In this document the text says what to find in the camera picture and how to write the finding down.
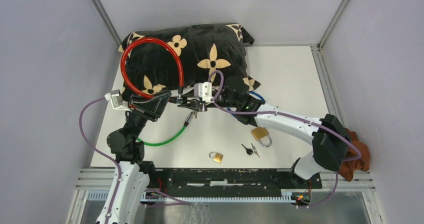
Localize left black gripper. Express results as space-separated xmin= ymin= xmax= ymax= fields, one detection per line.
xmin=124 ymin=89 xmax=172 ymax=143

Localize red cable lock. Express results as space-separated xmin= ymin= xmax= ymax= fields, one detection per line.
xmin=119 ymin=37 xmax=188 ymax=106

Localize green cable lock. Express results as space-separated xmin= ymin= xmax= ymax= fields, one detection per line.
xmin=136 ymin=111 xmax=198 ymax=147

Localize blue cable lock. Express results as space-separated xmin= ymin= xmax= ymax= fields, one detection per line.
xmin=226 ymin=91 xmax=265 ymax=117

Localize small brass padlock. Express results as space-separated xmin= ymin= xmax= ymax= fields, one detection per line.
xmin=208 ymin=152 xmax=224 ymax=164

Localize large brass padlock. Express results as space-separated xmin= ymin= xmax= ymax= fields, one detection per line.
xmin=251 ymin=127 xmax=273 ymax=148

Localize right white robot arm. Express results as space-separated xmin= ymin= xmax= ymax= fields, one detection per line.
xmin=176 ymin=76 xmax=352 ymax=188

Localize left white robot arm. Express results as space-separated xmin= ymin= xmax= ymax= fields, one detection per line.
xmin=96 ymin=90 xmax=172 ymax=224

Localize black head key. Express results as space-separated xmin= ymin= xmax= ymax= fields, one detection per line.
xmin=241 ymin=144 xmax=254 ymax=156

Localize small silver brass-lock keys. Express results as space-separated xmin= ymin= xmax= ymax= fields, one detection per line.
xmin=251 ymin=144 xmax=260 ymax=157

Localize black floral pillow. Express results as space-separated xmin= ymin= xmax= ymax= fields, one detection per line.
xmin=118 ymin=23 xmax=261 ymax=95

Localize brown cloth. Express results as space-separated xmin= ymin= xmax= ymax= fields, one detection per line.
xmin=337 ymin=128 xmax=371 ymax=183

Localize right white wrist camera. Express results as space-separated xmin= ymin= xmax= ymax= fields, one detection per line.
xmin=193 ymin=82 xmax=214 ymax=103

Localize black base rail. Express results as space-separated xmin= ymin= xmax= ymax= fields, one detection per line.
xmin=141 ymin=168 xmax=323 ymax=204

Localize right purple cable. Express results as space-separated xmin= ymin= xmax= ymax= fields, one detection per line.
xmin=207 ymin=70 xmax=363 ymax=163

